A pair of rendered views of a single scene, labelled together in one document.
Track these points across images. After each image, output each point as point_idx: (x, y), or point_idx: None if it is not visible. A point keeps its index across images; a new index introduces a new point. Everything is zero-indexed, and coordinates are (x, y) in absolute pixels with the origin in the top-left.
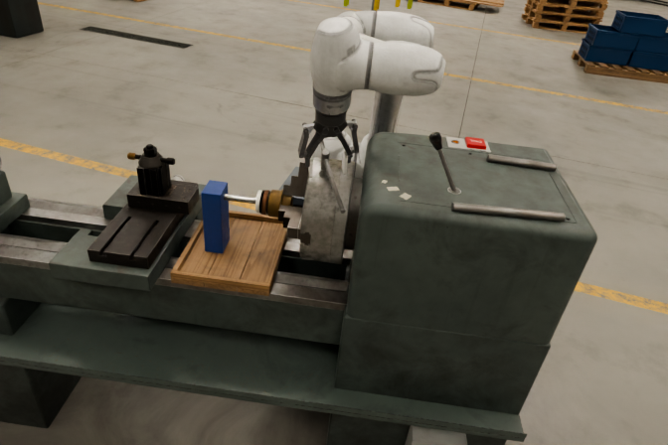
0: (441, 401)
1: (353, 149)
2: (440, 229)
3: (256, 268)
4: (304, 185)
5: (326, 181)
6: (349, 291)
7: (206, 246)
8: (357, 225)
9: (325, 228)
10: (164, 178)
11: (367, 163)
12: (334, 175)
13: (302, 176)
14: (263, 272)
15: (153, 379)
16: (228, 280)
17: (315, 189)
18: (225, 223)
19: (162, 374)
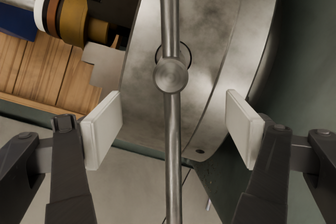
0: None
1: (303, 169)
2: None
3: (81, 77)
4: (134, 9)
5: None
6: (194, 168)
7: (5, 33)
8: (228, 151)
9: (163, 151)
10: None
11: None
12: (201, 68)
13: None
14: (90, 86)
15: (16, 120)
16: (38, 108)
17: (142, 104)
18: (14, 13)
19: (25, 111)
